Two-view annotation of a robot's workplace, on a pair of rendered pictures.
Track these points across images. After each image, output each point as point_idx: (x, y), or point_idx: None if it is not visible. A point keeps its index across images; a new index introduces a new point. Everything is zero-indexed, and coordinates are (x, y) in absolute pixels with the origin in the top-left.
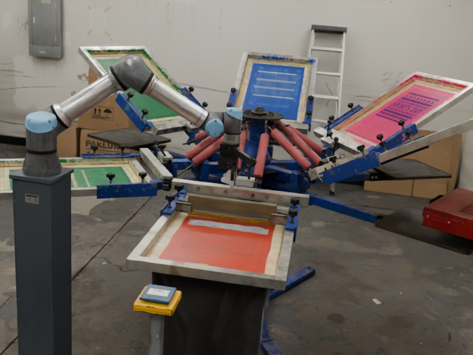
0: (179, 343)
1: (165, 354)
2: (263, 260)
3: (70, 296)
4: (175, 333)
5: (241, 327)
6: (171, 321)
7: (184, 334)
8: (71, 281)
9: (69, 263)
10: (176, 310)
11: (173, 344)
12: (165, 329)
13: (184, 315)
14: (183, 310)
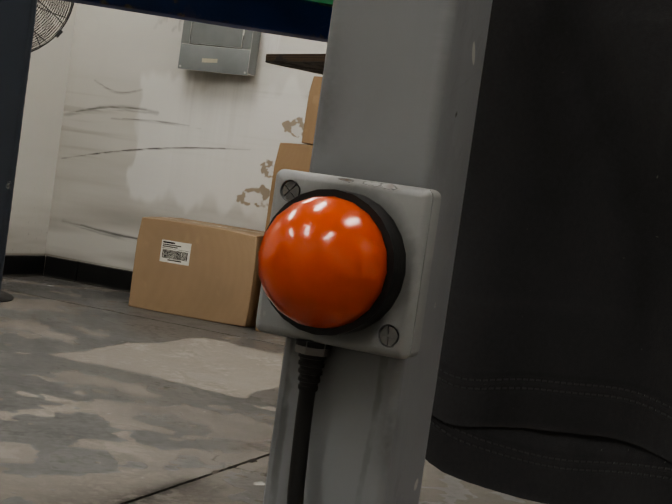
0: (590, 352)
1: (469, 439)
2: None
3: (5, 212)
4: (566, 270)
5: None
6: (544, 169)
7: (638, 276)
8: (20, 127)
9: (20, 18)
10: (592, 72)
11: (541, 359)
12: (496, 233)
13: (656, 104)
14: (651, 53)
